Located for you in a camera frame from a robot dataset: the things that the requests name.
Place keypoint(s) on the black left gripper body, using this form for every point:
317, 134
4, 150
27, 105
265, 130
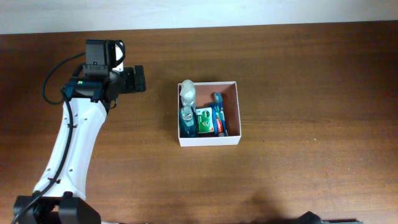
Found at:
127, 79

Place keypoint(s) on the clear bottle purple liquid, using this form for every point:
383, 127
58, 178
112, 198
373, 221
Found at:
188, 94

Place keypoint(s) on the teal mouthwash bottle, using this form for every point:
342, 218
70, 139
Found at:
188, 127

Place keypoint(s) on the green white packet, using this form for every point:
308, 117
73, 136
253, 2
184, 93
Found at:
204, 120

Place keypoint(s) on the blue white toothbrush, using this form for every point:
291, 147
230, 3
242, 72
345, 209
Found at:
219, 100

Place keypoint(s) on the red green toothpaste tube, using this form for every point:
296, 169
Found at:
220, 126

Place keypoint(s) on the blue disposable razor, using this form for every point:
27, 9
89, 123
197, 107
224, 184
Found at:
214, 120

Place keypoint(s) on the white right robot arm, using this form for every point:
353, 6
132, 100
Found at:
311, 218

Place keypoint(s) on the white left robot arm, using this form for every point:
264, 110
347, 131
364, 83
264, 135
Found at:
91, 92

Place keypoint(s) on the white cardboard box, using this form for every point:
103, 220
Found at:
204, 91

